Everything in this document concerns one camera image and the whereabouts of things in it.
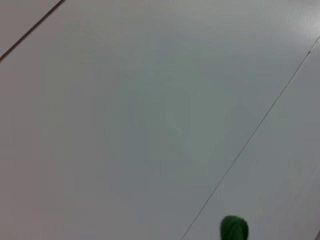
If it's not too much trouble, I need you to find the cream bag with green handles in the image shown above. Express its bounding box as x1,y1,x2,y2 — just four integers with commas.
219,215,250,240

